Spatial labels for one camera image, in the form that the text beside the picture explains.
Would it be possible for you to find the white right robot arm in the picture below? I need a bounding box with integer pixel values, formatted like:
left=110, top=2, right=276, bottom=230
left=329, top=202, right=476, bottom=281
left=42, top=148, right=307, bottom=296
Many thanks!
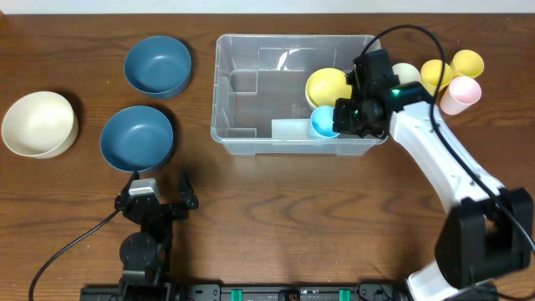
left=325, top=49, right=534, bottom=300

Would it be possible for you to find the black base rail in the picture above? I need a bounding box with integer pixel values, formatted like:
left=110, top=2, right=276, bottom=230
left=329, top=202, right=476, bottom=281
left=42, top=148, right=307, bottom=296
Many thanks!
left=79, top=281, right=413, bottom=301

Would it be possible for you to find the light blue cup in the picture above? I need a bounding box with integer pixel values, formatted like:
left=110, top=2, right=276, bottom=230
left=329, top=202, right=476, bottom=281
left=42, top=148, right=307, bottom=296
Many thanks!
left=308, top=105, right=339, bottom=139

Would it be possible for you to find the dark blue bowl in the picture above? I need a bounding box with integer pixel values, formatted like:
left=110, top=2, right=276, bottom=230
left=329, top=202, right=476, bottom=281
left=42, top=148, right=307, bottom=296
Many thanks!
left=124, top=36, right=193, bottom=99
left=99, top=105, right=175, bottom=173

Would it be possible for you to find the yellow cup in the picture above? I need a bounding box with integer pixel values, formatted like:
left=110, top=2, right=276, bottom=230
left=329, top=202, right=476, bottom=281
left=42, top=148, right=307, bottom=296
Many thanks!
left=450, top=49, right=485, bottom=79
left=420, top=59, right=453, bottom=96

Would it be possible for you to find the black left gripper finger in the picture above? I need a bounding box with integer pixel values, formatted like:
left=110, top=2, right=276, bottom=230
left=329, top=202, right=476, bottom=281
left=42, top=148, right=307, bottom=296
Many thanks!
left=118, top=171, right=140, bottom=201
left=177, top=167, right=198, bottom=209

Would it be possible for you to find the black camera cable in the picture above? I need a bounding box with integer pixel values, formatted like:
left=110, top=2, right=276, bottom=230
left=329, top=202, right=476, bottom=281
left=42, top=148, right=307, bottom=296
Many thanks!
left=28, top=208, right=122, bottom=301

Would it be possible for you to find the near dark blue bowl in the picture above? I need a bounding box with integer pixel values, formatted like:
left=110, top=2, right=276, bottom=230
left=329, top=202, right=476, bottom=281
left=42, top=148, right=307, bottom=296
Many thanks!
left=99, top=105, right=175, bottom=173

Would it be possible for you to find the cream cup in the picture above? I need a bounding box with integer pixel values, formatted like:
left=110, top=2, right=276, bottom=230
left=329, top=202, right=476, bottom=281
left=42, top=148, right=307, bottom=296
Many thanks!
left=392, top=63, right=420, bottom=84

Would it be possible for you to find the pink cup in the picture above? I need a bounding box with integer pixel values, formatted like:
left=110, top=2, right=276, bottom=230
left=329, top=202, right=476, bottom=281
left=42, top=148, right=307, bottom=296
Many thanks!
left=440, top=76, right=482, bottom=115

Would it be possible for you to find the far dark blue bowl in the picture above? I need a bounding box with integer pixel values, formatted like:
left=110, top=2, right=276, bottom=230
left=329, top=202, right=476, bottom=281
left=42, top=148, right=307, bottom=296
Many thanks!
left=124, top=36, right=193, bottom=99

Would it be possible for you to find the clear plastic storage container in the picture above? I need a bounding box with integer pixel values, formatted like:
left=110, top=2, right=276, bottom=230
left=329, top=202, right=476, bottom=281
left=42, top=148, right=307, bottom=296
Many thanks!
left=211, top=33, right=383, bottom=156

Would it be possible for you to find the small yellow bowl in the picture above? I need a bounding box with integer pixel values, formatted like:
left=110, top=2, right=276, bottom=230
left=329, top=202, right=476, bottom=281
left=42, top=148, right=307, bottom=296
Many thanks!
left=305, top=68, right=352, bottom=110

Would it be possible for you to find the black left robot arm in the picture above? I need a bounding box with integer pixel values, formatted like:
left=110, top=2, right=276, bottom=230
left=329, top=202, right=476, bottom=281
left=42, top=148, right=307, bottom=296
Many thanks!
left=115, top=171, right=188, bottom=301

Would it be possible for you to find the large cream bowl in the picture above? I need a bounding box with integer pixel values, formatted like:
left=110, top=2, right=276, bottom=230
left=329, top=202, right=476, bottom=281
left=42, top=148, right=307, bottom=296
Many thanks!
left=1, top=91, right=79, bottom=159

